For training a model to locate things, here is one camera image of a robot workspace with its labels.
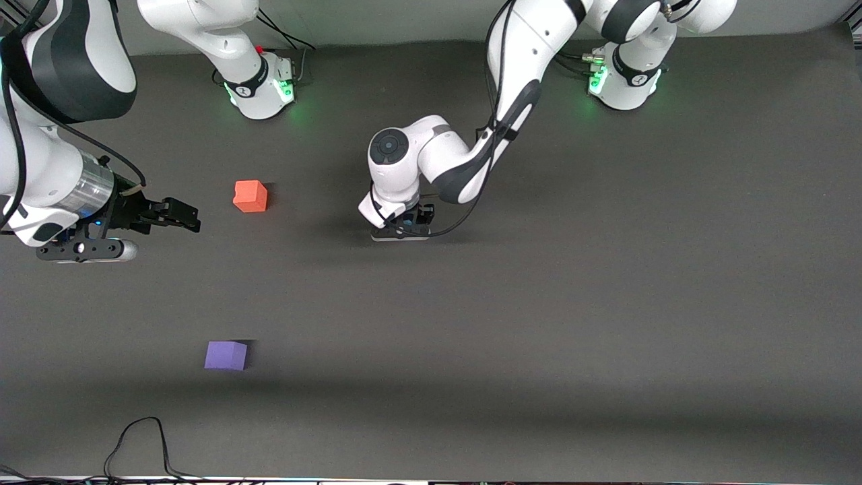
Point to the grey metal frame corner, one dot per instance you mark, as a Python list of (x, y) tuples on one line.
[(855, 25)]

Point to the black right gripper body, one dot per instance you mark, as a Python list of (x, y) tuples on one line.
[(130, 210)]

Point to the orange foam block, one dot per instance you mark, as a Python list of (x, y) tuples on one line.
[(250, 197)]

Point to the dark grey table mat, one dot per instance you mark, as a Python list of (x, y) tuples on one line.
[(471, 323)]

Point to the purple foam block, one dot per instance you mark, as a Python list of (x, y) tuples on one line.
[(225, 356)]

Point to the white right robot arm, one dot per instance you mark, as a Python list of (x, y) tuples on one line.
[(67, 60)]

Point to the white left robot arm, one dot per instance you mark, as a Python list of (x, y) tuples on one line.
[(525, 54)]

